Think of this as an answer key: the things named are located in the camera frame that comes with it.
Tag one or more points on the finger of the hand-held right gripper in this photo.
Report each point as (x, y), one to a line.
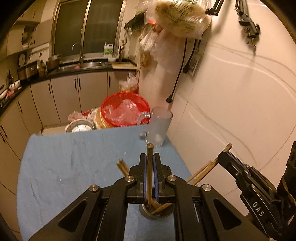
(261, 177)
(233, 166)

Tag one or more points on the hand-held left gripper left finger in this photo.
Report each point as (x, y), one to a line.
(144, 183)

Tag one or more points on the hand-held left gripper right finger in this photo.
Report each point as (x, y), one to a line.
(156, 183)

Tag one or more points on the long wooden chopstick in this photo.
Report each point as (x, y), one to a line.
(227, 147)
(149, 162)

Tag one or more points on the bunch of wooden chopsticks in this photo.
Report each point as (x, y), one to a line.
(123, 168)

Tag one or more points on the black plastic cup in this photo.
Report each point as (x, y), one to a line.
(144, 213)

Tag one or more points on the clear glass mug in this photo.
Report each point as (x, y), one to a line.
(159, 125)

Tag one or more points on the blue table cloth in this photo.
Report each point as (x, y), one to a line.
(81, 157)

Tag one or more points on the yellow woven basket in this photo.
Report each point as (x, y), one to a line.
(100, 120)

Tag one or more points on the metal steamer pot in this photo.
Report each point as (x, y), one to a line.
(79, 127)

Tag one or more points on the red plastic basket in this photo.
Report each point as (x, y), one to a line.
(115, 99)

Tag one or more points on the pink plastic bag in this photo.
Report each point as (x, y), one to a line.
(75, 115)

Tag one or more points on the plastic bag on floor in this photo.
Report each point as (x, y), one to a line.
(129, 82)

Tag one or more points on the beige kitchen base cabinets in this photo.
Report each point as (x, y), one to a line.
(64, 97)

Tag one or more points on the wooden cutting board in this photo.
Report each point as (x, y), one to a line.
(123, 66)

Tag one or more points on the counter chopstick holder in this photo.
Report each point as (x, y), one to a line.
(120, 53)

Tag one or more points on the steel sink basin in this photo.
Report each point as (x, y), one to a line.
(81, 66)

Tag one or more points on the green detergent bottle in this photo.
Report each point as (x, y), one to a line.
(108, 49)

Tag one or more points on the chrome sink faucet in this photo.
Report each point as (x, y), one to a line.
(81, 53)

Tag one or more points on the black kitchen countertop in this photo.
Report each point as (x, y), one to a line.
(46, 75)

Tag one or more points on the copper pot with lid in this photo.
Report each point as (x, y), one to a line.
(53, 63)

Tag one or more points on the plastic bag of flatbread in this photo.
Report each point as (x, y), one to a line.
(182, 16)

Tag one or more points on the pink cloth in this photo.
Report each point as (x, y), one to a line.
(10, 93)

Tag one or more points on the white dish with red rim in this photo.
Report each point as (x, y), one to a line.
(14, 85)

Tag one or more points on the metal rice cooker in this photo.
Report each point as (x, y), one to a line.
(26, 70)

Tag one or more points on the dark kitchen window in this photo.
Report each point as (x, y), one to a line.
(90, 25)

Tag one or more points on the round kitchen scale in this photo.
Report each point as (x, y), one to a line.
(22, 59)

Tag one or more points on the wall power outlet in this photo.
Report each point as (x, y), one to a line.
(193, 62)

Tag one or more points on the black wall rack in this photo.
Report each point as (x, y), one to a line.
(135, 22)

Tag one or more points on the beige upper wall cabinet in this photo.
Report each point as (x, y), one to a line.
(25, 27)

